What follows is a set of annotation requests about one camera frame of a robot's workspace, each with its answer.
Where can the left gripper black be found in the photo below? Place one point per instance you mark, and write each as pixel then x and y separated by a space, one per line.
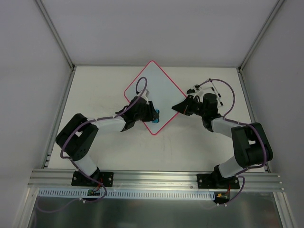
pixel 150 111

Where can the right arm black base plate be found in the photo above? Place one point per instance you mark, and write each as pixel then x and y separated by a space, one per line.
pixel 210 181

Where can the pink framed whiteboard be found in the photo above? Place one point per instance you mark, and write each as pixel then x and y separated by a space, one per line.
pixel 163 92

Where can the aluminium corner post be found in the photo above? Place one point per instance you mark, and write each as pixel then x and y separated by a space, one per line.
pixel 51 26
pixel 271 16

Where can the blue whiteboard eraser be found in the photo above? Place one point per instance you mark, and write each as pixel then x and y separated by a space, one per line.
pixel 156 118

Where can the white slotted cable duct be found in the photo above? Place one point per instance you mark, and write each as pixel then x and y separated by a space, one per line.
pixel 127 194

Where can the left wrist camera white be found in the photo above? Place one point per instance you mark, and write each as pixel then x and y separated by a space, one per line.
pixel 144 95

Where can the aluminium mounting rail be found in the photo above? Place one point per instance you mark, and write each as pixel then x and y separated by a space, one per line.
pixel 155 180

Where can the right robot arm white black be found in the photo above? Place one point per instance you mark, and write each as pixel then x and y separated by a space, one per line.
pixel 250 144

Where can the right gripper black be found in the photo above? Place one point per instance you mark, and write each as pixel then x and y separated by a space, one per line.
pixel 189 107

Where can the left aluminium corner post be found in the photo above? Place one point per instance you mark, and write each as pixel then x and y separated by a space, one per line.
pixel 51 26

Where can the wire whiteboard stand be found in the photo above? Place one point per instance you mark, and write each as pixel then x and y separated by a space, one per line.
pixel 212 89

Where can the right aluminium corner post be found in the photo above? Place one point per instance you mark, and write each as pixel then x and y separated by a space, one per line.
pixel 271 16

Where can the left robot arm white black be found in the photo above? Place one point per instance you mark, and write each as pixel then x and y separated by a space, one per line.
pixel 77 137

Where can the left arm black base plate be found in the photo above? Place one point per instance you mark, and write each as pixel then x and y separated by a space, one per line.
pixel 107 178

